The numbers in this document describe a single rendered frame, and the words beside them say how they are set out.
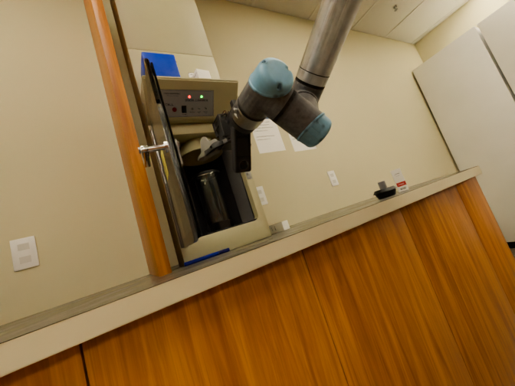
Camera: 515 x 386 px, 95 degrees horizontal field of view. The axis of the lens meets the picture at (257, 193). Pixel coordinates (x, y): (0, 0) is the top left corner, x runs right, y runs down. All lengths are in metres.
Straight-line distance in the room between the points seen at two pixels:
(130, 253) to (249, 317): 0.76
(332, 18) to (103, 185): 1.06
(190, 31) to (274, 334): 1.11
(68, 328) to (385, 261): 0.75
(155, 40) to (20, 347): 0.96
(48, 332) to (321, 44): 0.68
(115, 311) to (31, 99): 1.16
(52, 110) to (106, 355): 1.14
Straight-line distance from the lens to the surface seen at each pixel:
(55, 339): 0.48
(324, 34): 0.59
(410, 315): 0.89
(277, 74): 0.48
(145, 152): 0.54
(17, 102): 1.47
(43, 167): 1.32
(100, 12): 1.02
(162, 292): 0.46
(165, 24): 1.18
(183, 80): 0.87
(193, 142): 0.92
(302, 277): 0.61
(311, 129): 0.50
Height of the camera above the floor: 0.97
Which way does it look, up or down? 9 degrees up
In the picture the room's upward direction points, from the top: 18 degrees counter-clockwise
